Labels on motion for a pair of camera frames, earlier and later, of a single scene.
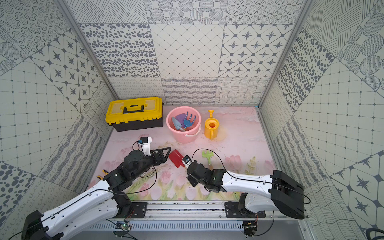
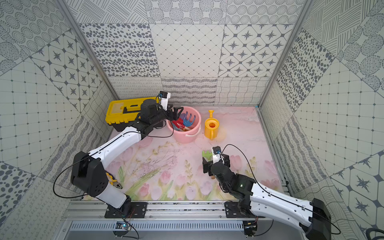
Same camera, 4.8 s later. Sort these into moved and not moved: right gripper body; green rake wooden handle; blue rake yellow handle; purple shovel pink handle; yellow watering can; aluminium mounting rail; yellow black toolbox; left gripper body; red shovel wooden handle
Moved: left gripper body; right gripper body; red shovel wooden handle
Not moved: yellow watering can; yellow black toolbox; purple shovel pink handle; blue rake yellow handle; green rake wooden handle; aluminium mounting rail
